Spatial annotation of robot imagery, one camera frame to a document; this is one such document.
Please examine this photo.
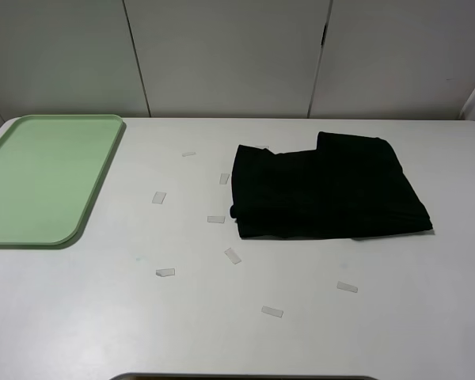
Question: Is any black short sleeve shirt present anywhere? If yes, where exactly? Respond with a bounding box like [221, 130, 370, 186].
[230, 131, 433, 239]

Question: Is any clear tape piece diagonal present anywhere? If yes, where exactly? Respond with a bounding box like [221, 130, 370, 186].
[224, 248, 241, 264]

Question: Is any clear tape piece near tray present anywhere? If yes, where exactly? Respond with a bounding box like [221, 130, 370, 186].
[151, 192, 166, 204]

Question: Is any clear tape piece upright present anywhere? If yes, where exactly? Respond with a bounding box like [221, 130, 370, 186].
[219, 173, 230, 184]

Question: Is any light green plastic tray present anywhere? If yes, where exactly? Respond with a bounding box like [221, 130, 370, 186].
[0, 115, 125, 248]

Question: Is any black door hinge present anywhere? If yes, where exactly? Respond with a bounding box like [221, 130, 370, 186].
[321, 23, 328, 47]

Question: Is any clear tape piece middle left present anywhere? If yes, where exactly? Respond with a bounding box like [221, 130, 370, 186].
[207, 215, 226, 223]

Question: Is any clear tape piece front left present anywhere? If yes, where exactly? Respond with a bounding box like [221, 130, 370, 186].
[156, 268, 176, 278]

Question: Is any clear tape piece front centre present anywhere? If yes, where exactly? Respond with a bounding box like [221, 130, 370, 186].
[261, 306, 283, 318]

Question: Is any clear tape piece front right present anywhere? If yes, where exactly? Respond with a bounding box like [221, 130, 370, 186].
[336, 281, 358, 293]

